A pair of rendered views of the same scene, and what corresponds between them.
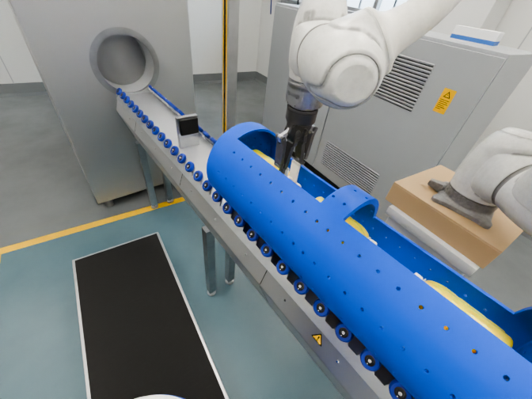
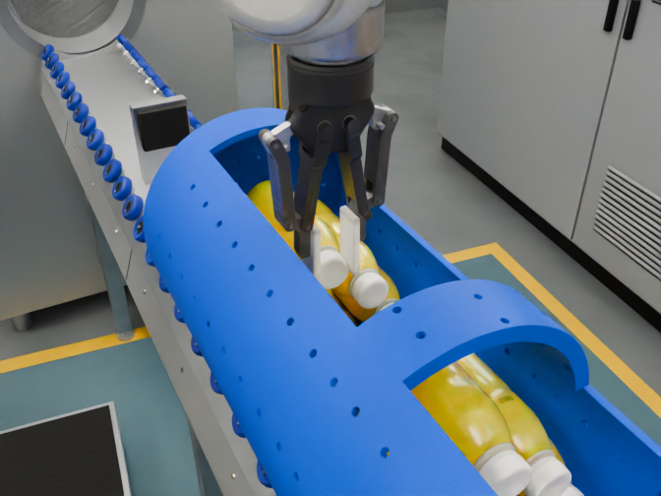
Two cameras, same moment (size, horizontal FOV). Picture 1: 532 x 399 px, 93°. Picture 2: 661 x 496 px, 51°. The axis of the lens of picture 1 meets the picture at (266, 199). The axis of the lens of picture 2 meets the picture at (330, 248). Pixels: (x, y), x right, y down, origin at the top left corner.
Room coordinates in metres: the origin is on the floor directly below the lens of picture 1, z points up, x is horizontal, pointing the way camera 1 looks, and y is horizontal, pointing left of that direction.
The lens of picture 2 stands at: (0.06, -0.22, 1.57)
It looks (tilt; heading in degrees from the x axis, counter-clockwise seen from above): 34 degrees down; 17
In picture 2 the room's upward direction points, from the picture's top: straight up
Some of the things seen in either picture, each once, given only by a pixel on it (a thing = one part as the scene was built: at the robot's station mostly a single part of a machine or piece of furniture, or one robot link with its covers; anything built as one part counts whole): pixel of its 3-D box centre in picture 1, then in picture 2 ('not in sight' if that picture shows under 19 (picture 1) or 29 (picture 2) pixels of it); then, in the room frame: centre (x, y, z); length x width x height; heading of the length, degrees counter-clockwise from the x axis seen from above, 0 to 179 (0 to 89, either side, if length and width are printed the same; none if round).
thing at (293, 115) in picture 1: (299, 123); (330, 101); (0.61, -0.05, 1.33); 0.08 x 0.07 x 0.09; 135
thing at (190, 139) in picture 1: (188, 131); (164, 142); (1.09, 0.41, 1.00); 0.10 x 0.04 x 0.15; 135
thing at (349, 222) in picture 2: (294, 172); (349, 241); (0.62, -0.07, 1.17); 0.03 x 0.01 x 0.07; 45
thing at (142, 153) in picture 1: (147, 177); (109, 261); (1.54, 0.96, 0.31); 0.06 x 0.06 x 0.63; 45
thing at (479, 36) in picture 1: (476, 36); not in sight; (1.94, -1.13, 1.48); 0.24 x 0.12 x 0.08; 47
